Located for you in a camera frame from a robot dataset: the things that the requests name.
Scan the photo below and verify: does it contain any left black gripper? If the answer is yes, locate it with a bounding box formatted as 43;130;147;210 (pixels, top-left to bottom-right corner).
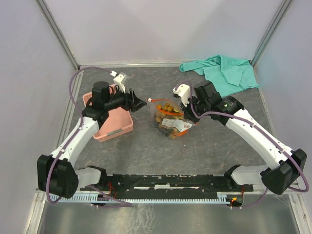
104;83;146;113

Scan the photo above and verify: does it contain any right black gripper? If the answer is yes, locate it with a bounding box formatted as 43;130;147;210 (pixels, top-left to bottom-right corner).
179;94;209;124

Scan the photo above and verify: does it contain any orange toy fruit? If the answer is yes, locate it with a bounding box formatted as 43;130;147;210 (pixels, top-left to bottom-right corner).
173;129;189;137

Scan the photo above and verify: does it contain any clear zip top bag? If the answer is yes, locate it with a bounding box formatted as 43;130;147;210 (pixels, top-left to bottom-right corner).
147;98;197;139

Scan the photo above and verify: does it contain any brown longan bunch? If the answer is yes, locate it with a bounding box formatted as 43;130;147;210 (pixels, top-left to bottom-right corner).
154;104;175;128

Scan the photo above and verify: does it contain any pink perforated basket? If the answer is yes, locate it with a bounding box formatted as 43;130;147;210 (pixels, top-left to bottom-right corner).
82;81;133;142

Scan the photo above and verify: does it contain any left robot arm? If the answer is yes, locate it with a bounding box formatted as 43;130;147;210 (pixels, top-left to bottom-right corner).
37;81;147;198

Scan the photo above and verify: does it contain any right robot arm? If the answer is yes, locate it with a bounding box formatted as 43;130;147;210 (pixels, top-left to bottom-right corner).
174;81;307;195

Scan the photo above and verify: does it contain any teal cloth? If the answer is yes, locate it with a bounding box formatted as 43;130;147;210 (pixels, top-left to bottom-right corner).
179;55;260;97

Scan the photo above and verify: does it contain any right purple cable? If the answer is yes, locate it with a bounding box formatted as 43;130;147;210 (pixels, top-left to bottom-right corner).
174;80;310;209

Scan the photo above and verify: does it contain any purple cable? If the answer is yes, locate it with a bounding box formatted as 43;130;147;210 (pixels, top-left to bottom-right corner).
174;80;310;209
46;67;134;208

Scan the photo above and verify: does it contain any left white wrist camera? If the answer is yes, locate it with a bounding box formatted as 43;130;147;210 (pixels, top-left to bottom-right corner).
110;71;128;93

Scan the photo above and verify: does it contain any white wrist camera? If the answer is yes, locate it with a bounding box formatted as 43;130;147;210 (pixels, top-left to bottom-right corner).
173;84;191;107
110;71;128;93

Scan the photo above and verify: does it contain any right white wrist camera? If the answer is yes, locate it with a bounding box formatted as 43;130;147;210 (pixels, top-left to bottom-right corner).
173;84;191;107

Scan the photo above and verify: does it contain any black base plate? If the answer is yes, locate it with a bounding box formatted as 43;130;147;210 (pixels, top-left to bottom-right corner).
94;174;254;200

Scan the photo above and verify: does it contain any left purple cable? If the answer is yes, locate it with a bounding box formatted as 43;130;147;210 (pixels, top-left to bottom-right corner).
46;67;134;208

